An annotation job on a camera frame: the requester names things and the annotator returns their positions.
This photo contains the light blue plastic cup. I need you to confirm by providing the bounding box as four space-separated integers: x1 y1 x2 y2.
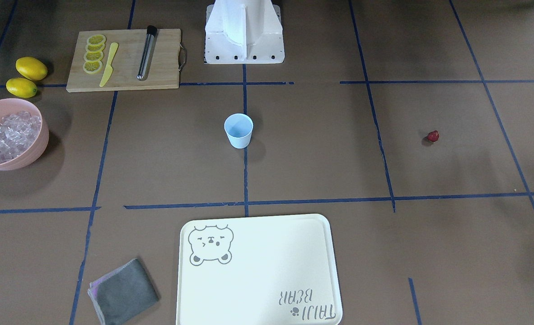
224 113 254 149

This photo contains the yellow plastic knife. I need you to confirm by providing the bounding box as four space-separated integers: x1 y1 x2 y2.
99 42 119 87

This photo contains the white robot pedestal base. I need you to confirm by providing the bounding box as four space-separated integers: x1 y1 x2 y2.
204 0 285 65

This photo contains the yellow lemon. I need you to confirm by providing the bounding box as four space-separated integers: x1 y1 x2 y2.
5 78 38 98
15 57 48 82

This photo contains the pink bowl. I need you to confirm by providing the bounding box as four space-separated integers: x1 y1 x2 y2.
0 98 49 171

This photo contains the steel muddler black tip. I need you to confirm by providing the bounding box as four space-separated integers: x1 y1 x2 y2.
136 25 158 82

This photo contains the wooden cutting board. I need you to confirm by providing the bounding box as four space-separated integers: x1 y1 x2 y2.
66 29 185 93

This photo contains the folded grey cloth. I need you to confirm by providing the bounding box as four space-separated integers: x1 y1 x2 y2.
87 258 159 325

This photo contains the lemon slice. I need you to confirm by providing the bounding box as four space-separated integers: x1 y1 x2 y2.
84 50 104 62
82 61 103 74
85 43 105 53
86 34 106 46

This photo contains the lower yellow lemon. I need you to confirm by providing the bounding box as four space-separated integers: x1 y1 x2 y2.
5 78 38 98

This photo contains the upper yellow lemon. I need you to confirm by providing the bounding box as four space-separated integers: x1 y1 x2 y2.
15 57 48 82

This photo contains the clear ice cubes pile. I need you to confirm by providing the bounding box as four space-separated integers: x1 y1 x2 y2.
0 111 42 164

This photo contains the cream bear tray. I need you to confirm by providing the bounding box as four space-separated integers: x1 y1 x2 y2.
176 214 343 325

